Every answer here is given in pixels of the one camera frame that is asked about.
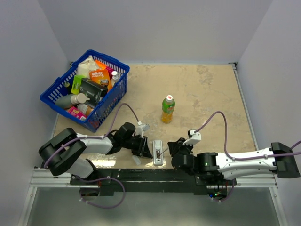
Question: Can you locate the orange razor blade package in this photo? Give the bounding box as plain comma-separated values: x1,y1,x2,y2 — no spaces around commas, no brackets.
89,69,112,91

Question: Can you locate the grey bottle beige cap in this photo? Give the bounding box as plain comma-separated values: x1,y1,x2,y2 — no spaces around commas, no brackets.
55,93,90,109

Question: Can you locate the white remote control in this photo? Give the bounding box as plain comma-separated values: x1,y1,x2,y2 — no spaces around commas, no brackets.
153,140,163,166

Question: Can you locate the white pump bottle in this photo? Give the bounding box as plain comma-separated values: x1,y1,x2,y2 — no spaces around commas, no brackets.
111,71,121,87

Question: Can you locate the lime green box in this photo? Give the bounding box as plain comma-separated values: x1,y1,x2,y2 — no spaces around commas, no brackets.
71,75,86,95

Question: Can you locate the orange juice bottle green label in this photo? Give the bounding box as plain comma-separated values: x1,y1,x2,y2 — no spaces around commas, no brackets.
161,95,175,124

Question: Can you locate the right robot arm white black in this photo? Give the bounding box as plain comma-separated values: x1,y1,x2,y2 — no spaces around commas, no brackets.
167,138,301,185

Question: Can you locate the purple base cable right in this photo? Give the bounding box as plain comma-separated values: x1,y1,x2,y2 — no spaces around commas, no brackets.
210,178,238,203

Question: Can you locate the beige cloth bag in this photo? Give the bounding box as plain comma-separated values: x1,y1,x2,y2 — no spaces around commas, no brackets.
77,55,100,78

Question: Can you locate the aluminium table edge rail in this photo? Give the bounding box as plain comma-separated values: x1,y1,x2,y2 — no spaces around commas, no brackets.
229,63,278,189

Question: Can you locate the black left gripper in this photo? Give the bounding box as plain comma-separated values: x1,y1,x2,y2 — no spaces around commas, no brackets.
122,135,153,159

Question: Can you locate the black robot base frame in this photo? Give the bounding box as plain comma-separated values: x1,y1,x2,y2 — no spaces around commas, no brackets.
70,169,237,197

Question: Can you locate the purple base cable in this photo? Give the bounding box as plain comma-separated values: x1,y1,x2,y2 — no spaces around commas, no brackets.
210,178,238,203
79,176,128,210

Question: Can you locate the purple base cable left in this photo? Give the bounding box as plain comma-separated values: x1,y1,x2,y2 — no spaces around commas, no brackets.
79,176,128,210

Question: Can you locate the amber bottle white label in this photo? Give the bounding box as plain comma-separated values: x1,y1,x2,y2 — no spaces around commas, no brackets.
77,104,94,117

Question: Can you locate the pink product box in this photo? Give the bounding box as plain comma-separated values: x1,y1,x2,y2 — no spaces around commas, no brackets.
67,106,86,121

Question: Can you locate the black product box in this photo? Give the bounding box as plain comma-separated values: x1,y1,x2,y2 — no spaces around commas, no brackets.
79,78,108,108

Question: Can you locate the blue plastic basket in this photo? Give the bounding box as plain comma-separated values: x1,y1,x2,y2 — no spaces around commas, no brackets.
40,49,130,132

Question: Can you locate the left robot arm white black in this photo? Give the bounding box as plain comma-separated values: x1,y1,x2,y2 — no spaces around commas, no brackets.
39,121,153,185

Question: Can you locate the clear handle screwdriver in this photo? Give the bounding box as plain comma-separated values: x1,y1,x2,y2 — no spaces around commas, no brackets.
160,147,169,155

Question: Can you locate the white battery compartment cover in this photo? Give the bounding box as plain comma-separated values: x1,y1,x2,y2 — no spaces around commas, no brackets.
132,155,141,166

